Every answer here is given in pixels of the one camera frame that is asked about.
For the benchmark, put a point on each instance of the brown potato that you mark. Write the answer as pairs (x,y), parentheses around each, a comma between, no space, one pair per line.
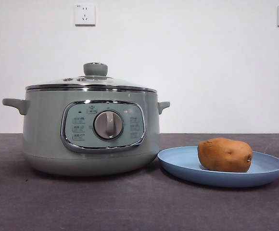
(223,155)

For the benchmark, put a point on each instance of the pale green electric steamer pot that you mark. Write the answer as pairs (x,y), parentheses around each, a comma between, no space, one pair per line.
(43,134)

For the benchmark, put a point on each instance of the glass lid with green knob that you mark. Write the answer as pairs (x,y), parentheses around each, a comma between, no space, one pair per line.
(95,69)

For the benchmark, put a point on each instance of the blue round plate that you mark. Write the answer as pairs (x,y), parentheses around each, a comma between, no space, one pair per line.
(178,163)

